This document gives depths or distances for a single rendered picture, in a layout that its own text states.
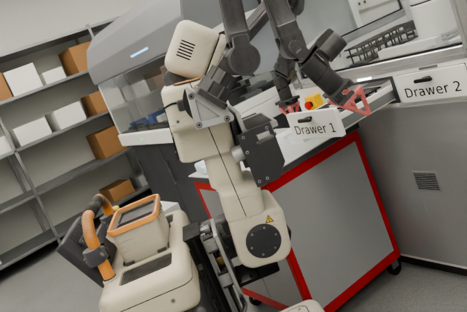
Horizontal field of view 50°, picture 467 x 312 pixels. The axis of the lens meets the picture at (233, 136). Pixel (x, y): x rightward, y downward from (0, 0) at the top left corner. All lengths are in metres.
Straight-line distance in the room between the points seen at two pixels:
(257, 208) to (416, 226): 1.08
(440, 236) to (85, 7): 4.90
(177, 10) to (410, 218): 1.52
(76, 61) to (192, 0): 3.03
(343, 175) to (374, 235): 0.33
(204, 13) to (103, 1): 3.72
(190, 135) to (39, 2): 4.81
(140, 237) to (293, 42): 0.68
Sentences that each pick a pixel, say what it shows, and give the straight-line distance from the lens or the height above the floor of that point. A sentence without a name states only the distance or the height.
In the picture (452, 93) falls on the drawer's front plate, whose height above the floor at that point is 0.83.
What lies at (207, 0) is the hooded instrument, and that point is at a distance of 2.73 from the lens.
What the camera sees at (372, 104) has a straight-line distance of 2.01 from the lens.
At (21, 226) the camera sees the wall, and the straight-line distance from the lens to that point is 5.81.
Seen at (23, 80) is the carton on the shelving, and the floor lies 1.68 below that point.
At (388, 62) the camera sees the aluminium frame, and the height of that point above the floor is 0.98.
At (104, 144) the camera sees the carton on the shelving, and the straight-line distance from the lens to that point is 5.56.
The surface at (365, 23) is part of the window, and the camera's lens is 2.10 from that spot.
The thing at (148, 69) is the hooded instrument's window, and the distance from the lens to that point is 3.27.
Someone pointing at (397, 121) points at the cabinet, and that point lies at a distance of 2.15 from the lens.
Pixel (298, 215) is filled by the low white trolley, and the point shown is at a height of 0.54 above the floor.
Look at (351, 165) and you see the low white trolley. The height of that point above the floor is 0.60.
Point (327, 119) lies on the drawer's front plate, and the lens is 1.89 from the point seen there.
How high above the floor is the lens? 1.29
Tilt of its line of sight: 10 degrees down
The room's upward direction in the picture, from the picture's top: 22 degrees counter-clockwise
